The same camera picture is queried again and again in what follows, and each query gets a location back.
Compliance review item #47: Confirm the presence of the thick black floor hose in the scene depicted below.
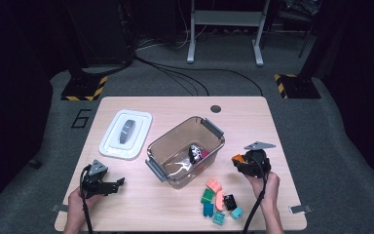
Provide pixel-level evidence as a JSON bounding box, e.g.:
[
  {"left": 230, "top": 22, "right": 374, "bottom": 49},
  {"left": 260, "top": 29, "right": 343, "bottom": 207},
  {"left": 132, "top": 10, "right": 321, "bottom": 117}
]
[{"left": 81, "top": 48, "right": 136, "bottom": 78}]

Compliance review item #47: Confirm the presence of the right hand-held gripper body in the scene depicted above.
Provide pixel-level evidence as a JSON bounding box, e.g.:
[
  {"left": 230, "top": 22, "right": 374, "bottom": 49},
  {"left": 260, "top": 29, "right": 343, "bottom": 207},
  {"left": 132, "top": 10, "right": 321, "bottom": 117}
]
[{"left": 240, "top": 140, "right": 277, "bottom": 179}]

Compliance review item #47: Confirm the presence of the teal square building block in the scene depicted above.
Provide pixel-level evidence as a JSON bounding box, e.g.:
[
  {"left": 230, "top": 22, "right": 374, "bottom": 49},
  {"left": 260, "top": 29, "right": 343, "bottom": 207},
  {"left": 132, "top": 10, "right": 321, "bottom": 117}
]
[{"left": 211, "top": 211, "right": 226, "bottom": 226}]

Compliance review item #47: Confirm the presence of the dark cabinet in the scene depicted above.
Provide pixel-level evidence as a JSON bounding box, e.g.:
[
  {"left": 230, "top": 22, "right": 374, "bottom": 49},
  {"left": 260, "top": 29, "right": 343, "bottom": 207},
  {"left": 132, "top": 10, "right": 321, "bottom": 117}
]
[{"left": 72, "top": 0, "right": 134, "bottom": 66}]

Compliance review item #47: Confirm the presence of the person's right hand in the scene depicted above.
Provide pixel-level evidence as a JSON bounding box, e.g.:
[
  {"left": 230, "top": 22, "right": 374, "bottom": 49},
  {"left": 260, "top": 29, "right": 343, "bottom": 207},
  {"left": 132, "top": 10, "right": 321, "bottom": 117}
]
[{"left": 244, "top": 171, "right": 281, "bottom": 210}]

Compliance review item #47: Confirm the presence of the green building block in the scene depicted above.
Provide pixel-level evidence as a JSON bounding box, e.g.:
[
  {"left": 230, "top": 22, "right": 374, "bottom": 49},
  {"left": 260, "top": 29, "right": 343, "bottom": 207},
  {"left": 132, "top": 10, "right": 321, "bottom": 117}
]
[{"left": 201, "top": 188, "right": 215, "bottom": 205}]

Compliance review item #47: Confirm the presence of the yellow-black striped base plate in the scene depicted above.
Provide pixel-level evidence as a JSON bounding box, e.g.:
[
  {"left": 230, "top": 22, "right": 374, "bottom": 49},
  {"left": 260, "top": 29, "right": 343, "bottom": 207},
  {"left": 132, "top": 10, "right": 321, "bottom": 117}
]
[
  {"left": 60, "top": 75, "right": 109, "bottom": 101},
  {"left": 274, "top": 73, "right": 321, "bottom": 99}
]

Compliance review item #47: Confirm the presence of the white cable bundle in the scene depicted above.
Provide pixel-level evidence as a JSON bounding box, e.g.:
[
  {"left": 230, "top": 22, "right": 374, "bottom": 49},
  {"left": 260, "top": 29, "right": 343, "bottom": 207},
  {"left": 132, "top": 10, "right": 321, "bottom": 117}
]
[{"left": 135, "top": 28, "right": 190, "bottom": 52}]

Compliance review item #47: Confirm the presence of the hand-held gripper cable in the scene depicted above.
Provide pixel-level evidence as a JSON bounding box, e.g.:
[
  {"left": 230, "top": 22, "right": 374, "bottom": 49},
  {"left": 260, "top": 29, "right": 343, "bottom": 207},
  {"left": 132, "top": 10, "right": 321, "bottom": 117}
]
[
  {"left": 79, "top": 164, "right": 94, "bottom": 234},
  {"left": 242, "top": 155, "right": 271, "bottom": 234}
]

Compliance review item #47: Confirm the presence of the pink arch building block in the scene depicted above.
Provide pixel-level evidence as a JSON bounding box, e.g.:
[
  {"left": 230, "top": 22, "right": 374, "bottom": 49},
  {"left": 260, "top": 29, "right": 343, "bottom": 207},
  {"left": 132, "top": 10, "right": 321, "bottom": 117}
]
[{"left": 214, "top": 189, "right": 226, "bottom": 212}]

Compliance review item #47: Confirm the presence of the salmon building brick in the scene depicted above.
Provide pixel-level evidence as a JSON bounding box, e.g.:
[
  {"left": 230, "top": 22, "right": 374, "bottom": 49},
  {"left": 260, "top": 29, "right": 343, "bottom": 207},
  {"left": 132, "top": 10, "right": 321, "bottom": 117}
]
[{"left": 206, "top": 178, "right": 223, "bottom": 193}]

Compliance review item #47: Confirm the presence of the black stand post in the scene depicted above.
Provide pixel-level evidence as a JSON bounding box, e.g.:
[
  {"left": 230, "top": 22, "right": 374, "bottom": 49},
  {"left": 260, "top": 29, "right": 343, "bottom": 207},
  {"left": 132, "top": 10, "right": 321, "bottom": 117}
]
[
  {"left": 300, "top": 0, "right": 340, "bottom": 79},
  {"left": 61, "top": 0, "right": 87, "bottom": 79}
]

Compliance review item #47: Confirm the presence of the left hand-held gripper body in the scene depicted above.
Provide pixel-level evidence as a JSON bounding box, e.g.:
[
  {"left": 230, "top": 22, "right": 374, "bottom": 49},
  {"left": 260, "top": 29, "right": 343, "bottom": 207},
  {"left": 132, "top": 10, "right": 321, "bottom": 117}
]
[{"left": 80, "top": 159, "right": 114, "bottom": 199}]

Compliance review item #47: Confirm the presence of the person's left hand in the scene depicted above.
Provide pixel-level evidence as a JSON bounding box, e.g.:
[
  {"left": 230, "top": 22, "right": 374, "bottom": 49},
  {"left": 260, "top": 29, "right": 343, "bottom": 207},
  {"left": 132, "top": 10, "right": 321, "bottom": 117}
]
[{"left": 67, "top": 186, "right": 102, "bottom": 219}]

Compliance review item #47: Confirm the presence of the white metal stand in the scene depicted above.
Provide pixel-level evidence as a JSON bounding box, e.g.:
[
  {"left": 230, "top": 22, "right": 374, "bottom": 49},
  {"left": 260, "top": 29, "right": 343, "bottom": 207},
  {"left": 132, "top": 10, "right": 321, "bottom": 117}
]
[{"left": 186, "top": 0, "right": 271, "bottom": 67}]

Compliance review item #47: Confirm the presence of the dark cluttered metal stand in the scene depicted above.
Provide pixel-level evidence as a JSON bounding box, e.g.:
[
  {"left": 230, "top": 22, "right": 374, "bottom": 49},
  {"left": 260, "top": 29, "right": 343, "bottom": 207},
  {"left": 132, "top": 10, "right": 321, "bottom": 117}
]
[{"left": 271, "top": 0, "right": 324, "bottom": 59}]

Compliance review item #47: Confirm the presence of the white lid with grey handle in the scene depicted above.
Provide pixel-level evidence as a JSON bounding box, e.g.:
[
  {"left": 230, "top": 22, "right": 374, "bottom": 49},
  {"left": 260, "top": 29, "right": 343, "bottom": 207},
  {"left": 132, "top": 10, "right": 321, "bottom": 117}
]
[{"left": 98, "top": 109, "right": 153, "bottom": 161}]

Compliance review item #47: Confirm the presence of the long black floor cable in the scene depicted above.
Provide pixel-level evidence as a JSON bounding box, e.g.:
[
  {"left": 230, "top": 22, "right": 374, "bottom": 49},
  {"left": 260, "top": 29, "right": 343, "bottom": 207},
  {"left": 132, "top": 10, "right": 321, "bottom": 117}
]
[{"left": 134, "top": 55, "right": 264, "bottom": 98}]

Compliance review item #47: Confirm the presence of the black building block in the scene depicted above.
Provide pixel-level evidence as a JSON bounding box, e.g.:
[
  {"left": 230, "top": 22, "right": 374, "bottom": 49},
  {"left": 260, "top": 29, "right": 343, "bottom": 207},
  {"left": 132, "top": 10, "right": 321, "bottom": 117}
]
[{"left": 223, "top": 193, "right": 238, "bottom": 211}]

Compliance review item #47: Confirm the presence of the right hand-held gripper cable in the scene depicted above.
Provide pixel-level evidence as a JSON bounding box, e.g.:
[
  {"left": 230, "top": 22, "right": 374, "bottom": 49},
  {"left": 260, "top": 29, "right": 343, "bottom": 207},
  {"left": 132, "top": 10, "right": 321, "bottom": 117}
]
[{"left": 242, "top": 155, "right": 271, "bottom": 234}]

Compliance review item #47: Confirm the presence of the brown translucent storage box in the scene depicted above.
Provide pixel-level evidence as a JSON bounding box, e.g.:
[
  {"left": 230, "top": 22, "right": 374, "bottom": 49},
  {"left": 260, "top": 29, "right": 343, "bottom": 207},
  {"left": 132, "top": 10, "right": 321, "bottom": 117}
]
[{"left": 144, "top": 115, "right": 226, "bottom": 190}]

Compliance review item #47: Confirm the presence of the left hand-held gripper cable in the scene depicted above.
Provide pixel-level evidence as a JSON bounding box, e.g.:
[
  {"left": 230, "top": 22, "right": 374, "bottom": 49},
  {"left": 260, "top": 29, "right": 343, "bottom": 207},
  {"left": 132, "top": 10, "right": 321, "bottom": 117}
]
[{"left": 79, "top": 164, "right": 94, "bottom": 234}]

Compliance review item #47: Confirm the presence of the white toy car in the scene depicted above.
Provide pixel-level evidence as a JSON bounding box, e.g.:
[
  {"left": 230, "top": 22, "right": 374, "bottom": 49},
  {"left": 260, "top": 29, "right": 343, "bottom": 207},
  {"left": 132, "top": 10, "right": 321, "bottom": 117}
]
[{"left": 188, "top": 143, "right": 203, "bottom": 165}]

